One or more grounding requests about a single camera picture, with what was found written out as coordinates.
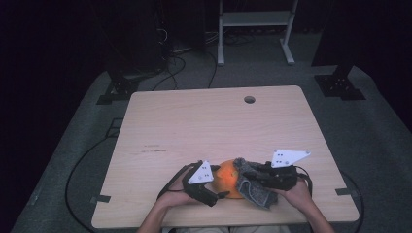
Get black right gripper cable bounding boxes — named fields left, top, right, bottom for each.
left=295, top=166, right=314, bottom=197

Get thin black cable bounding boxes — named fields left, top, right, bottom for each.
left=207, top=50, right=219, bottom=89

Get grey cloth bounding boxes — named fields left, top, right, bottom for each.
left=232, top=157, right=279, bottom=210

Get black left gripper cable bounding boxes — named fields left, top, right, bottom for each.
left=156, top=161, right=196, bottom=200

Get white metal stand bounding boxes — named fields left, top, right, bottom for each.
left=217, top=0, right=299, bottom=67

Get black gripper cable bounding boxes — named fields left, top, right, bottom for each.
left=156, top=161, right=196, bottom=200
left=295, top=166, right=314, bottom=197

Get black stand base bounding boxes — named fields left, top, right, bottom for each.
left=314, top=62, right=367, bottom=101
left=95, top=75, right=141, bottom=106

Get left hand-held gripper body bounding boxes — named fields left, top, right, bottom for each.
left=181, top=160, right=220, bottom=208

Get person's left hand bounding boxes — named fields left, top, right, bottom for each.
left=156, top=176, right=199, bottom=210

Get person's right hand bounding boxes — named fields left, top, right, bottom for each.
left=272, top=178, right=313, bottom=213

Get black floor cable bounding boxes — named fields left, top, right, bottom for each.
left=339, top=169, right=365, bottom=233
left=64, top=137, right=113, bottom=233

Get orange plush toy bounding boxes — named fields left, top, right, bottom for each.
left=212, top=158, right=245, bottom=200

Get black looped cables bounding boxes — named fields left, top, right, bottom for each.
left=152, top=52, right=188, bottom=92

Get grey tape strip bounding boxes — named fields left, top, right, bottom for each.
left=89, top=193, right=112, bottom=204
left=334, top=187, right=360, bottom=197

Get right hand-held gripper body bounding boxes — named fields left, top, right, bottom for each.
left=261, top=149, right=311, bottom=191

